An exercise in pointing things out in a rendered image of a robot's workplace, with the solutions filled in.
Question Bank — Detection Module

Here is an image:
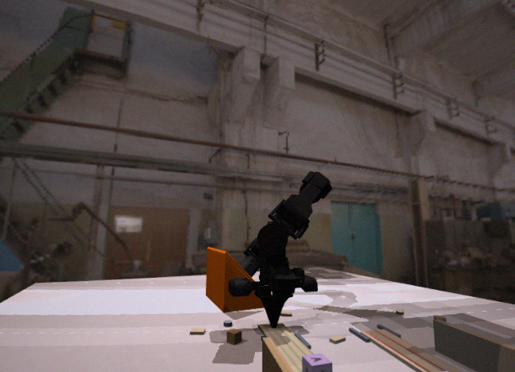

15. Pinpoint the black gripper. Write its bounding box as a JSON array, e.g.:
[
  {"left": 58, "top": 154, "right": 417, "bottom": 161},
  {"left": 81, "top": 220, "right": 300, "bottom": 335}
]
[{"left": 229, "top": 252, "right": 318, "bottom": 329}]

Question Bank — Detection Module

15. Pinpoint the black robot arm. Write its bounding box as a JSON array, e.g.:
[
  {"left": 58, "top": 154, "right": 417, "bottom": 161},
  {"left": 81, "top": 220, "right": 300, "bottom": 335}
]
[{"left": 239, "top": 171, "right": 332, "bottom": 294}]

